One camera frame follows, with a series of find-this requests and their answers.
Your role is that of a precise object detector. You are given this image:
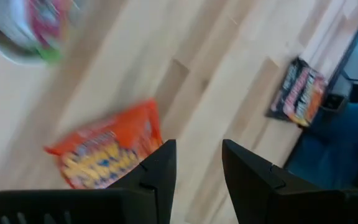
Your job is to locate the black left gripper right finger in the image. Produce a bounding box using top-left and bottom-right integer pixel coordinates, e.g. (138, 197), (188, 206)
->
(222, 139), (358, 224)

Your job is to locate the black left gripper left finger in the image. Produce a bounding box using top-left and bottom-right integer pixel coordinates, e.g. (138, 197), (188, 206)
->
(0, 139), (177, 224)

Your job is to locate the red Spicy Noods ramen pack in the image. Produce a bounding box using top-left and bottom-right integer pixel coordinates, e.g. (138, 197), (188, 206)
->
(44, 98), (164, 190)

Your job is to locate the black Fire Noodle ramen pack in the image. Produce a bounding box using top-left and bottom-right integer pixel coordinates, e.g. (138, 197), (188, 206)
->
(265, 56), (328, 128)

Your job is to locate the green Maruchan ramen pack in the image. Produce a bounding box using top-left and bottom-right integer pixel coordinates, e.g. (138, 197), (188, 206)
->
(0, 0), (77, 65)

